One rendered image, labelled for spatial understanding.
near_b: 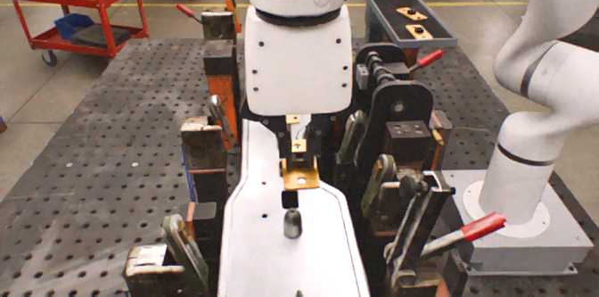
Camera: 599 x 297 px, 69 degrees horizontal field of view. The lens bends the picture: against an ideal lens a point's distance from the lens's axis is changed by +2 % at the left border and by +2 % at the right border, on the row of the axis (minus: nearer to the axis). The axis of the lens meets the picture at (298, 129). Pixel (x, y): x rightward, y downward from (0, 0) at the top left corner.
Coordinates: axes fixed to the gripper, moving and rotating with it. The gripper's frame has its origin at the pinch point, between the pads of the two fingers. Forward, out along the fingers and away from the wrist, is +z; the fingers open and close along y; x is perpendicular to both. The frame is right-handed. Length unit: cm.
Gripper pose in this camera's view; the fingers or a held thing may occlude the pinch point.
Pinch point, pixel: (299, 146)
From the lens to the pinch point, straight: 46.3
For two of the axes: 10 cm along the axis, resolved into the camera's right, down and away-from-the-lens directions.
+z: 0.1, 8.2, 5.7
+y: -10.0, 0.5, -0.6
